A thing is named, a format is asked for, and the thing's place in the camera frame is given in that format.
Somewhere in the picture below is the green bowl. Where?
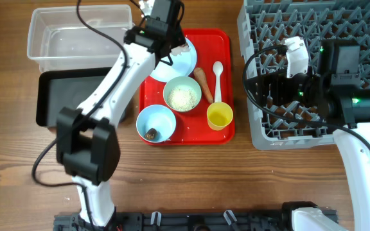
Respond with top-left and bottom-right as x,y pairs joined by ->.
163,76 -> 202,112

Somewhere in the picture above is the light blue bowl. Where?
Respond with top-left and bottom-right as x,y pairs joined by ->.
136,105 -> 177,143

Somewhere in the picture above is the yellow cup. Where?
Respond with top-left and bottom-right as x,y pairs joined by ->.
207,102 -> 233,131

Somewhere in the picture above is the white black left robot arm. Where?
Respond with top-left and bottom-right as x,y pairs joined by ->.
56,1 -> 186,230

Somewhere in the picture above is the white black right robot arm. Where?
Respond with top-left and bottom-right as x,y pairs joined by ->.
285,37 -> 370,230

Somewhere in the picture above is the grey dishwasher rack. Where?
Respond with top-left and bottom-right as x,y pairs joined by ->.
237,1 -> 370,150

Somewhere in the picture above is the light blue plate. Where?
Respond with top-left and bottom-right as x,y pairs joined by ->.
150,38 -> 197,83

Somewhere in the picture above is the carrot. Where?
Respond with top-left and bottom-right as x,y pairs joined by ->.
193,67 -> 214,103

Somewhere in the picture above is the white plastic spoon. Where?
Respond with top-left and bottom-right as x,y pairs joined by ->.
213,61 -> 224,103

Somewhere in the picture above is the rice pile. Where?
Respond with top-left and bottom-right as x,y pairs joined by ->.
167,87 -> 197,112

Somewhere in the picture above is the red serving tray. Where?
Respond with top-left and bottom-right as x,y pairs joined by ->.
136,29 -> 235,146

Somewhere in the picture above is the brown food scrap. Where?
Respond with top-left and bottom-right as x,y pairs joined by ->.
144,128 -> 158,141

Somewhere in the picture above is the clear plastic bin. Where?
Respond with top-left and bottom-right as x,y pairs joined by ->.
27,4 -> 134,73

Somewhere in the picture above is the black plastic tray bin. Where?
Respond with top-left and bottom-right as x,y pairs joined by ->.
36,67 -> 110,128

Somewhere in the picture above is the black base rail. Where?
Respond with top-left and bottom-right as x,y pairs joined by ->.
53,210 -> 339,231

